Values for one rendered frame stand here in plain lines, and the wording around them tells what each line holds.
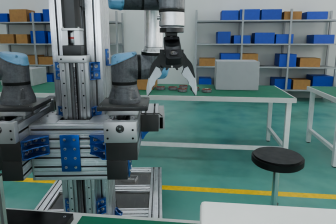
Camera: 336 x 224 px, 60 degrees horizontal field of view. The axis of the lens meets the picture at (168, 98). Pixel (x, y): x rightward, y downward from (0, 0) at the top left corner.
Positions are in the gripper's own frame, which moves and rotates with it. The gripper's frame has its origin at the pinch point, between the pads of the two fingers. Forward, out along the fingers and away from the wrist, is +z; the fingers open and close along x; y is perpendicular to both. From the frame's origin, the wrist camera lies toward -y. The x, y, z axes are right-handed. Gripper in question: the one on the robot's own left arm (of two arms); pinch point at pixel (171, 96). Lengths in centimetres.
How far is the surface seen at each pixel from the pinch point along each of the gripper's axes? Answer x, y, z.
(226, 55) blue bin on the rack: -146, 564, 12
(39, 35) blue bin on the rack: 287, 626, -31
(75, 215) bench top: 32, 3, 40
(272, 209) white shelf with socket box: -4, -68, -5
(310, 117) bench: -193, 276, 80
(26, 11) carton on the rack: 316, 633, -86
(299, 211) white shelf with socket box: -5, -68, -5
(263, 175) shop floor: -100, 184, 115
